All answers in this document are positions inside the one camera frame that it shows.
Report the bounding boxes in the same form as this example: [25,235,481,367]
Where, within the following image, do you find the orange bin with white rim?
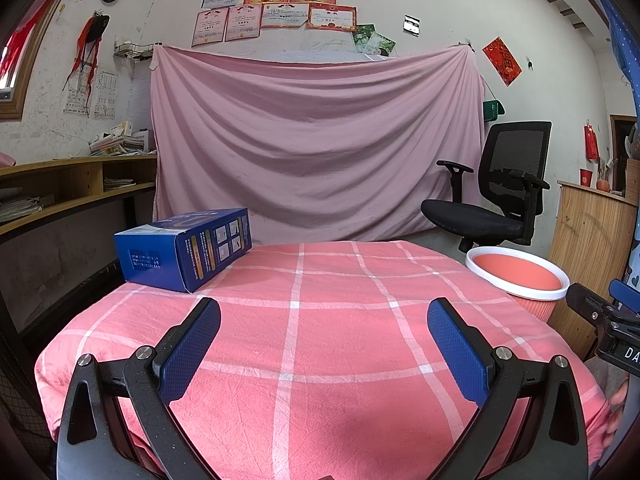
[465,246,571,323]

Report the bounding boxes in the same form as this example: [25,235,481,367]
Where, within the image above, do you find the green landscape photo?
[352,23,377,53]
[361,32,398,58]

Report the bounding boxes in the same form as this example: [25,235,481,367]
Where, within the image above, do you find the paper wall calendar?
[64,71,118,120]

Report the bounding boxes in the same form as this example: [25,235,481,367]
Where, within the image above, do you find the red diamond wall poster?
[482,36,522,86]

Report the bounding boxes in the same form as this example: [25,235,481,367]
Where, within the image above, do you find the dark wooden frame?
[609,114,640,196]

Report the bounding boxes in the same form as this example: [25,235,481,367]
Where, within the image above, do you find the group of wall certificates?
[191,0,388,48]

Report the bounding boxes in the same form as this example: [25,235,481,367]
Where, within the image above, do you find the red hanging packet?
[584,120,600,162]

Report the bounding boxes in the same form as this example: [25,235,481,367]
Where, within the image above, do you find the black office chair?
[421,121,553,253]

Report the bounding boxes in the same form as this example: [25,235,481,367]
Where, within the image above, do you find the wooden cabinet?
[547,180,640,361]

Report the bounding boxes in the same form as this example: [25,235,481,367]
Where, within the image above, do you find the pink plaid blanket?
[34,241,613,480]

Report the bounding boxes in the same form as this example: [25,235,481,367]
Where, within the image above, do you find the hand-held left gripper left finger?
[56,297,222,480]

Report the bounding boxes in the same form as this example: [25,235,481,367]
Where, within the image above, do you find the pink hanging sheet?
[149,42,487,251]

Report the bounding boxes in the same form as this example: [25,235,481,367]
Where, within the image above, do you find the wooden shelf desk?
[0,154,158,246]

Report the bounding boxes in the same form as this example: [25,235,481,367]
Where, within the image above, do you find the wooden window frame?
[0,0,83,122]

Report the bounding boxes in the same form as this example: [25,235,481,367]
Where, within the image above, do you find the red tassel decoration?
[62,10,111,116]

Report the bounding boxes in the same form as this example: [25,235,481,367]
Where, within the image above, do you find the folded newspapers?
[0,187,57,225]

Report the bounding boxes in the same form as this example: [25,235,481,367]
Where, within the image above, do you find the person's right hand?
[601,377,632,451]

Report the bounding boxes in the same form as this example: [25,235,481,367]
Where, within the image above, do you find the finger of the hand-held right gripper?
[566,282,613,331]
[609,280,640,311]

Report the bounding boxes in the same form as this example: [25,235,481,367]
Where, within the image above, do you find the blue cardboard box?
[114,207,252,294]

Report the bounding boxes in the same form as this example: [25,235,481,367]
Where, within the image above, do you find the stack of books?
[89,121,157,157]

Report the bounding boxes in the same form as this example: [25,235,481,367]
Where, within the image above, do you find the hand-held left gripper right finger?
[426,297,590,480]

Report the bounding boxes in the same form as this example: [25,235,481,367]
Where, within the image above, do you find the wire wall shelf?
[113,40,153,61]

